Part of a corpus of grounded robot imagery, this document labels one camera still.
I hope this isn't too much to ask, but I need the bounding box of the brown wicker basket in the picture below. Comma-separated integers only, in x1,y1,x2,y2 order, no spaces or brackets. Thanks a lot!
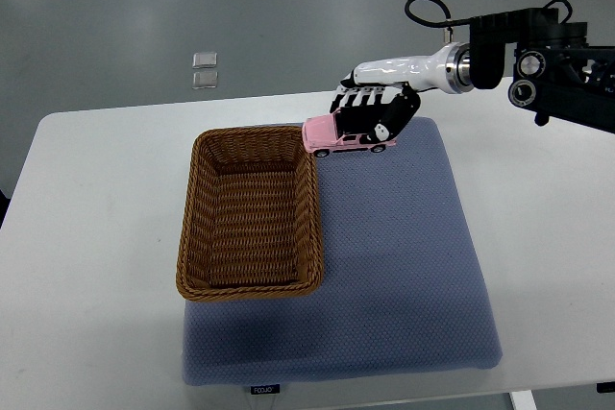
176,126,324,302

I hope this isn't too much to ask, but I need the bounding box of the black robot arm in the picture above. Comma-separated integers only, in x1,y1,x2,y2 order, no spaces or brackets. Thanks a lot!
465,4,614,133

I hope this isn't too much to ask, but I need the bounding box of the black object at left edge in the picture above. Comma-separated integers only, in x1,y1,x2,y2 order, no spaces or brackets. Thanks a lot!
0,190,11,226

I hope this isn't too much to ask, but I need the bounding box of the white table leg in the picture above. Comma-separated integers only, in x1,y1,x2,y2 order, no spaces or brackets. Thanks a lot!
509,390,537,410

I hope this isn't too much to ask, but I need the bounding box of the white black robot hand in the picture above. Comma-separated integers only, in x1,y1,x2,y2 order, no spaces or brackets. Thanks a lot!
330,42,462,143

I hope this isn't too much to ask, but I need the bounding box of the upper floor metal plate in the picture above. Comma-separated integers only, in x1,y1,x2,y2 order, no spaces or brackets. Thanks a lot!
192,51,217,69

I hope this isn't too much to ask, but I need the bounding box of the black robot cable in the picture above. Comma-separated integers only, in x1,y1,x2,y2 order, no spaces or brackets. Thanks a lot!
404,0,475,44

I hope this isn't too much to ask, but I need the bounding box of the blue grey cushion mat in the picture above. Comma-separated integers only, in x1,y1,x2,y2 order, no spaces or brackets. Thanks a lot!
184,117,502,386

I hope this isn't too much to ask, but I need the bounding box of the pink toy car black roof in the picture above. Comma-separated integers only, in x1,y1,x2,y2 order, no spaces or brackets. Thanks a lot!
302,108,397,158

